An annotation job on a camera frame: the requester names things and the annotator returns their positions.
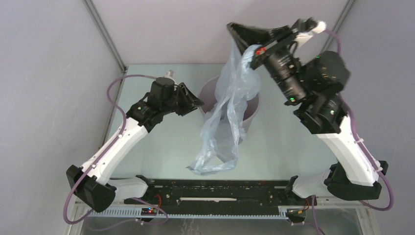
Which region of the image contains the corner aluminium post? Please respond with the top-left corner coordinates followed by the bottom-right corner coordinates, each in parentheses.
top-left (321, 0), bottom-right (356, 52)
top-left (82, 0), bottom-right (127, 73)

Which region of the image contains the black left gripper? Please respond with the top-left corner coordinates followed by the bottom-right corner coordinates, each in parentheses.
top-left (161, 82), bottom-right (204, 117)

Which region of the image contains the white slotted cable duct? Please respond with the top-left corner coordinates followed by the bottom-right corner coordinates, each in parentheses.
top-left (90, 207), bottom-right (294, 220)

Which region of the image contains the light blue plastic trash bag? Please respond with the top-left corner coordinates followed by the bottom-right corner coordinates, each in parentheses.
top-left (187, 42), bottom-right (260, 176)

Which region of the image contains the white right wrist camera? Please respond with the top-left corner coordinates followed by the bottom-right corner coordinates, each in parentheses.
top-left (292, 18), bottom-right (327, 46)

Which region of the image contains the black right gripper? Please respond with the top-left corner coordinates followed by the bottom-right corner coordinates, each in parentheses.
top-left (227, 23), bottom-right (308, 105)

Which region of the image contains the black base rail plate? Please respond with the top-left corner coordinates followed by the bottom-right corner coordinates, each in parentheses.
top-left (138, 175), bottom-right (312, 214)

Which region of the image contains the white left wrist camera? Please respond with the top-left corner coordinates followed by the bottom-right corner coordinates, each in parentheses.
top-left (164, 70), bottom-right (177, 84)

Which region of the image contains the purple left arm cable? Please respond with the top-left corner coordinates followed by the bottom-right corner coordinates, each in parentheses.
top-left (63, 74), bottom-right (163, 225)

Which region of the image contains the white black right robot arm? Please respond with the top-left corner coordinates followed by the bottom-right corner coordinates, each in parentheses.
top-left (227, 18), bottom-right (388, 205)

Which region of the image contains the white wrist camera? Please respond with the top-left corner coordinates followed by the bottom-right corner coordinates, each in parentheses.
top-left (292, 18), bottom-right (327, 46)
top-left (164, 70), bottom-right (177, 84)

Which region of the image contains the left corner aluminium post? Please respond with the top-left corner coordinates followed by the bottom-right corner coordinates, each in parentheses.
top-left (82, 0), bottom-right (127, 73)

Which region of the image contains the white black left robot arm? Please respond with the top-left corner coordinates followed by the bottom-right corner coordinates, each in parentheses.
top-left (67, 77), bottom-right (204, 212)

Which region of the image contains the grey plastic trash bin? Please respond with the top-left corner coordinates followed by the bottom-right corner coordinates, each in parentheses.
top-left (198, 77), bottom-right (261, 132)

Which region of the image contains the right corner aluminium post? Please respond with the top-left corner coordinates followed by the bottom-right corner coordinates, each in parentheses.
top-left (321, 0), bottom-right (356, 52)

